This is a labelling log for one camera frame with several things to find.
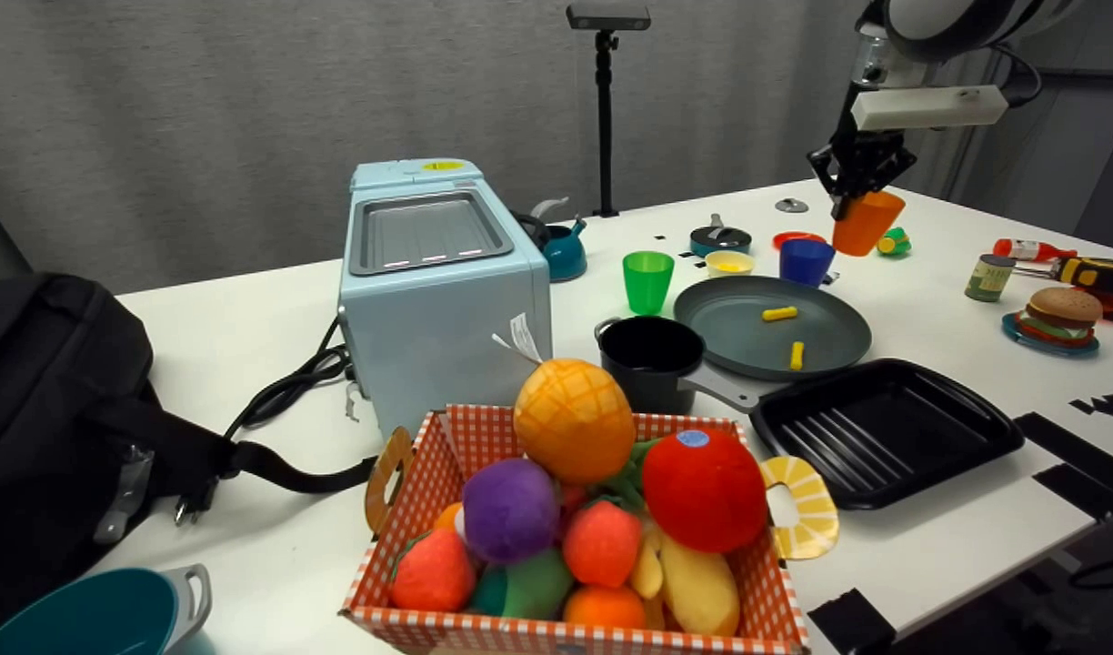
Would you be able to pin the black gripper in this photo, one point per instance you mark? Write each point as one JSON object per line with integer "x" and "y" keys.
{"x": 869, "y": 146}

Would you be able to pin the orange plastic cup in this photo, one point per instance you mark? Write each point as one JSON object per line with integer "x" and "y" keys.
{"x": 869, "y": 225}

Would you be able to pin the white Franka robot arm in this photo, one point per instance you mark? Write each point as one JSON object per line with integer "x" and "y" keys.
{"x": 957, "y": 22}

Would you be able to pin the blue plastic cup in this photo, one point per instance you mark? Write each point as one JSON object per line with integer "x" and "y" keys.
{"x": 805, "y": 264}

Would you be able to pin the small teal plate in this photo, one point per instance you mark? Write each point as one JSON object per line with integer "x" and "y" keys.
{"x": 1017, "y": 333}

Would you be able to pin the green plastic cup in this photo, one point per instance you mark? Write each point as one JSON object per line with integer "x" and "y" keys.
{"x": 649, "y": 285}

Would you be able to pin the small silver disc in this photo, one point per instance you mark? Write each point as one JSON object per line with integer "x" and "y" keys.
{"x": 789, "y": 207}

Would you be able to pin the green yellow toy ball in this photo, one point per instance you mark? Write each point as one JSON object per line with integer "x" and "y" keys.
{"x": 900, "y": 247}

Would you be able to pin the teal pan with dark lid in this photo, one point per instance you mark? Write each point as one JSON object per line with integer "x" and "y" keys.
{"x": 718, "y": 238}

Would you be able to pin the yellow toy fry piece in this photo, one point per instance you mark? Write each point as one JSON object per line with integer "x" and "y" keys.
{"x": 799, "y": 353}
{"x": 780, "y": 316}

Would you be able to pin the toy food can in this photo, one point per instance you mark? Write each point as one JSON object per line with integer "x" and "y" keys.
{"x": 987, "y": 278}

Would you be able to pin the red toy ketchup bottle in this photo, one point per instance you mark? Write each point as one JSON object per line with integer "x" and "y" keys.
{"x": 1026, "y": 251}

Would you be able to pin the dark frying pan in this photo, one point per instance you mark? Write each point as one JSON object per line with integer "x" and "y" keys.
{"x": 738, "y": 330}

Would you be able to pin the toy burger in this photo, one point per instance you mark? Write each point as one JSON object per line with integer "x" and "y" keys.
{"x": 1062, "y": 316}

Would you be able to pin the black grill tray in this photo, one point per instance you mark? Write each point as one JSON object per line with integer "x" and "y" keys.
{"x": 886, "y": 431}

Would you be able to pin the brown yellow toy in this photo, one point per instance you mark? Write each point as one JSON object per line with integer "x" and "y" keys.
{"x": 1108, "y": 285}

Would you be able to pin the black toy pot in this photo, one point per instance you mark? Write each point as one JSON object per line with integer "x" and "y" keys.
{"x": 649, "y": 367}

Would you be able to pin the teal toy kettle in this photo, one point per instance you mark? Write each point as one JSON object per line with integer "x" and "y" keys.
{"x": 561, "y": 251}

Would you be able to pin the yellow pineapple slice toy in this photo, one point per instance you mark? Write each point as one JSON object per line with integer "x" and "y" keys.
{"x": 812, "y": 512}

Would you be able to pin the red plush tomato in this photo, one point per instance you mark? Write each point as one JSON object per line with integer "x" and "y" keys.
{"x": 702, "y": 492}

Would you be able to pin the orange plush pineapple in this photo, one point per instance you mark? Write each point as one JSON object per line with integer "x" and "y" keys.
{"x": 577, "y": 420}

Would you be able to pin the yellow plush potato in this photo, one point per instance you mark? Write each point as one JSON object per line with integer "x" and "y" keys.
{"x": 698, "y": 586}

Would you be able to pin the light blue toaster oven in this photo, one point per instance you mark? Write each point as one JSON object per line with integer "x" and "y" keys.
{"x": 441, "y": 330}

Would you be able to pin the peach plush fruit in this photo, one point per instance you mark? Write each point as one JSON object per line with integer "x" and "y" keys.
{"x": 601, "y": 545}

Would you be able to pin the purple plush fruit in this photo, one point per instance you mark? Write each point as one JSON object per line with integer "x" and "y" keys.
{"x": 509, "y": 512}

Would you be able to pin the orange plush fruit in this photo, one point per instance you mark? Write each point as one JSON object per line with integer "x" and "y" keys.
{"x": 605, "y": 607}

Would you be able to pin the green plush fruit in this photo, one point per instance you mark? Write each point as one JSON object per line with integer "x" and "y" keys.
{"x": 532, "y": 583}

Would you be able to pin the red-orange plush fruit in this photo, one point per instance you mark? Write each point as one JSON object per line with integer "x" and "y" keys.
{"x": 434, "y": 571}

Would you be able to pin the red checkered fruit basket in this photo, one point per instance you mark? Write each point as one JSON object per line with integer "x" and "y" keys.
{"x": 460, "y": 640}

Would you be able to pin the black bag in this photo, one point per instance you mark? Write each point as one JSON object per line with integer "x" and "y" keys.
{"x": 49, "y": 424}

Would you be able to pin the teal toy pot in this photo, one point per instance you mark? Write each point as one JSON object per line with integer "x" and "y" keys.
{"x": 86, "y": 613}

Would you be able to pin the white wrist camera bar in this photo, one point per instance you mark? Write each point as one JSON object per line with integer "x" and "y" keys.
{"x": 932, "y": 106}

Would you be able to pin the black camera tripod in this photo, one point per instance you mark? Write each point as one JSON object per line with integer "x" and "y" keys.
{"x": 605, "y": 112}

